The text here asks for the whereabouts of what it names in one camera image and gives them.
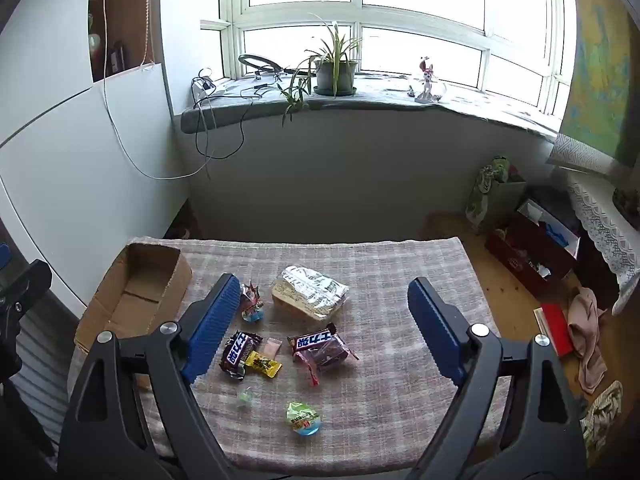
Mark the small pink sachet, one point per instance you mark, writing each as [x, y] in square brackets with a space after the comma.
[272, 348]

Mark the leaf patterned cloth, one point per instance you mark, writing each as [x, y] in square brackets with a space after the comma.
[602, 415]

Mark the grey patterned cushion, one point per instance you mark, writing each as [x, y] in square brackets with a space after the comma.
[575, 155]

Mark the white cabinet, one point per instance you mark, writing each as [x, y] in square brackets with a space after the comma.
[75, 160]

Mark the yellow candy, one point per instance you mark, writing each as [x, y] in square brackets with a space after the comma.
[262, 364]

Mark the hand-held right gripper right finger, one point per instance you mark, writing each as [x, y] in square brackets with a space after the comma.
[437, 330]

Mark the clear bread packet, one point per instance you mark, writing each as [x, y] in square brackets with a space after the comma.
[310, 295]

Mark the brown chocolate bar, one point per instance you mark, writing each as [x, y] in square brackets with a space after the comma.
[239, 352]
[310, 342]

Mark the red storage box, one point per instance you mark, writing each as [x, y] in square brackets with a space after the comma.
[520, 265]

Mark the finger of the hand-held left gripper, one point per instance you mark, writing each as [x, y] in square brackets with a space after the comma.
[32, 280]
[3, 257]

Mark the red book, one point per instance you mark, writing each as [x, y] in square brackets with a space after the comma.
[555, 325]

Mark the wall map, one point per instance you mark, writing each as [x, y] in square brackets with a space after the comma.
[600, 85]

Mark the cardboard box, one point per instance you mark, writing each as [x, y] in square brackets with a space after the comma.
[145, 280]

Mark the red lid jelly cup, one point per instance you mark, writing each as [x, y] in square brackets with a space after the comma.
[251, 305]

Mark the green lid jelly cup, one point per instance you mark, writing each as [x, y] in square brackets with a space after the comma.
[302, 419]

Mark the dark red snack packet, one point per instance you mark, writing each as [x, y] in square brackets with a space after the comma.
[330, 356]

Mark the beige garment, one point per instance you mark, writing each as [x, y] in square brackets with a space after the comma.
[587, 340]

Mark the white lace cloth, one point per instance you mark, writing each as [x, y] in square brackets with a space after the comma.
[600, 220]

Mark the green printed carton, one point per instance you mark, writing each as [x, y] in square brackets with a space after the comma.
[505, 200]

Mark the white window frame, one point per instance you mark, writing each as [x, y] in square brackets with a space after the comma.
[356, 15]

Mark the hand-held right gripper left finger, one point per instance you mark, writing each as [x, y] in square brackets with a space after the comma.
[210, 330]

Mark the white charger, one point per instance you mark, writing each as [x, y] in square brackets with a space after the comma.
[202, 90]

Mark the checked pink cloth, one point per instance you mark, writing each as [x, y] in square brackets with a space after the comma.
[380, 410]

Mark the potted spider plant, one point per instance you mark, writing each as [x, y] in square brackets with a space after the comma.
[335, 75]

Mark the pink white figurine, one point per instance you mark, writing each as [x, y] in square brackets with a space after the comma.
[426, 82]

